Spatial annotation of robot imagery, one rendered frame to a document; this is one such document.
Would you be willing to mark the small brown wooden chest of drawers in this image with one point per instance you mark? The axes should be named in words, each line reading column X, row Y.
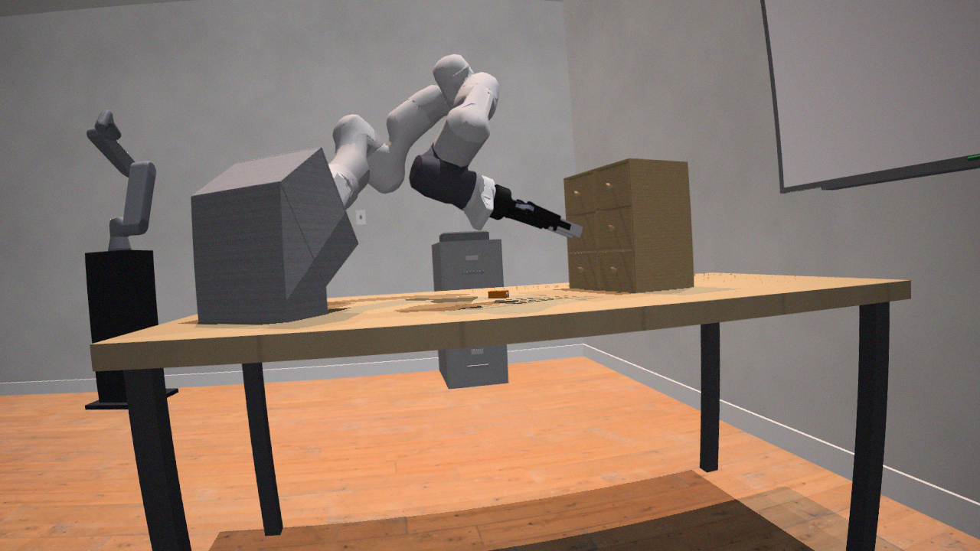
column 661, row 224

